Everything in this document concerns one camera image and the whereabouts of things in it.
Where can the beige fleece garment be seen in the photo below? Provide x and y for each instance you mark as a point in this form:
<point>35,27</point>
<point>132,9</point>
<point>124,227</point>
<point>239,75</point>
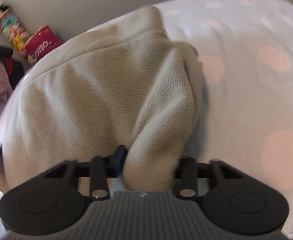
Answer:
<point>122,84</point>

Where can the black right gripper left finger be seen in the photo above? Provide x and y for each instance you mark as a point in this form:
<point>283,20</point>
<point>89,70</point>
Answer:
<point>98,170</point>

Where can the polka dot bed sheet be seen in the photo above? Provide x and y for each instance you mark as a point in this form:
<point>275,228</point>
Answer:
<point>245,49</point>

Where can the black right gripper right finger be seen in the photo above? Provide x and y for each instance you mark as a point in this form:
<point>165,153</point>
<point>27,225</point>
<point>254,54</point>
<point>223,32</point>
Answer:
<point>189,171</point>

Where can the red Lotso bag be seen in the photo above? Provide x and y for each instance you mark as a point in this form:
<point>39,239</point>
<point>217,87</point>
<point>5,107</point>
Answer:
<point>41,43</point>

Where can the pile of clothes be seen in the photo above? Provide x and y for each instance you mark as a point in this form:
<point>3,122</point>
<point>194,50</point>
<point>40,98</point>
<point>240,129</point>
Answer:
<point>11,72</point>

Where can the stuffed toy column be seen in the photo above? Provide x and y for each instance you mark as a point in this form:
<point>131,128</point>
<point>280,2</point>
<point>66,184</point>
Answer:
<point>12,29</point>

